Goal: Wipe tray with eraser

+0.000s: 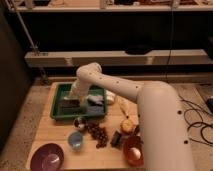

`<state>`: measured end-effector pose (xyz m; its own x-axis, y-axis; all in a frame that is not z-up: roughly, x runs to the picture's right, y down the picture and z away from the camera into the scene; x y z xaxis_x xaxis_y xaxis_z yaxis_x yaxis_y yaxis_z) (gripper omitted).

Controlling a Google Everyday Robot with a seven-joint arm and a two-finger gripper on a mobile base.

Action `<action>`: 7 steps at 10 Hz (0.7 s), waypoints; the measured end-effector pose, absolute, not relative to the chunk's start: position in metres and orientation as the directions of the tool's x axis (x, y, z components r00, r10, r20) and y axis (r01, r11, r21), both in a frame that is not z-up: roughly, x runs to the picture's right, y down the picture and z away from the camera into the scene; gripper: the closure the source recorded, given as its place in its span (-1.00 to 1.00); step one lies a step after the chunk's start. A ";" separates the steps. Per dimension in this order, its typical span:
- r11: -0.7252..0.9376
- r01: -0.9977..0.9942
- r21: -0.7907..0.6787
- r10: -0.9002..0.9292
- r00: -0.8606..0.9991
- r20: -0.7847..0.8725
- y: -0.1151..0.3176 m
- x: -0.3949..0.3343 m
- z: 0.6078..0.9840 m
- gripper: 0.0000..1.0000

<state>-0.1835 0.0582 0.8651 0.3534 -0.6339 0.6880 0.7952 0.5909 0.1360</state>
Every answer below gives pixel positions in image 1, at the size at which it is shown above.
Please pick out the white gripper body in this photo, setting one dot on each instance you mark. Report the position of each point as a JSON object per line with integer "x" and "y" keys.
{"x": 79, "y": 89}

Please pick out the bunch of dark grapes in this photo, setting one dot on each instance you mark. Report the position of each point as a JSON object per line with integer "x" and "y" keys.
{"x": 98, "y": 133}

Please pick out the grey crumpled cloth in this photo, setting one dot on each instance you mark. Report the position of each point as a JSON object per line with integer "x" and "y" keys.
{"x": 96, "y": 99}

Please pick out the wooden table board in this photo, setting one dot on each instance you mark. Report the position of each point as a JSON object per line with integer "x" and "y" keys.
{"x": 88, "y": 158}

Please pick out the orange bowl with egg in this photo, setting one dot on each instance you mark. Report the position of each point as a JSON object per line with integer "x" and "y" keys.
{"x": 132, "y": 151}

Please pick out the white shelf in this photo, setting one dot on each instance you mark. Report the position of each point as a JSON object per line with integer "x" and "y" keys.
{"x": 102, "y": 6}
{"x": 118, "y": 58}

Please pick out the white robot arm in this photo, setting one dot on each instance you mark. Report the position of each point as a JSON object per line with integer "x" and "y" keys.
{"x": 164, "y": 132}

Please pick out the white object beside tray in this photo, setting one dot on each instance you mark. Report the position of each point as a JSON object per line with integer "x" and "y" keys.
{"x": 110, "y": 97}

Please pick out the small dark block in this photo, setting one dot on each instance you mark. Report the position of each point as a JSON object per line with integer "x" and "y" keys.
{"x": 116, "y": 139}

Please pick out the white lower shelf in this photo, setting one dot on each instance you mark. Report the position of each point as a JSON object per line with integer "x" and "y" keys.
{"x": 118, "y": 58}

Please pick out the green plastic tray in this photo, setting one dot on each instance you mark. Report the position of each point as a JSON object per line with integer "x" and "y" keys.
{"x": 59, "y": 111}

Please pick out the white upper shelf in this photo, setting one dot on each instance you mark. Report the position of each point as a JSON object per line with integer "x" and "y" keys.
{"x": 102, "y": 6}

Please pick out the small blue cup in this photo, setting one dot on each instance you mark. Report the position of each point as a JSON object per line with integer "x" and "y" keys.
{"x": 75, "y": 140}

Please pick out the metal diagonal pole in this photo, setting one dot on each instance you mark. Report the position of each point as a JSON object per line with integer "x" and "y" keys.
{"x": 35, "y": 50}

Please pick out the purple bowl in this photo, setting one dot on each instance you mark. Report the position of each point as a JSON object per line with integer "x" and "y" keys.
{"x": 48, "y": 157}

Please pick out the yellow banana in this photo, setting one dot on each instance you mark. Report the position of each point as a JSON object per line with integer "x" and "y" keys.
{"x": 124, "y": 106}

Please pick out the brown felt eraser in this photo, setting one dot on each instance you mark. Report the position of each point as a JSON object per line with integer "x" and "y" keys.
{"x": 69, "y": 103}

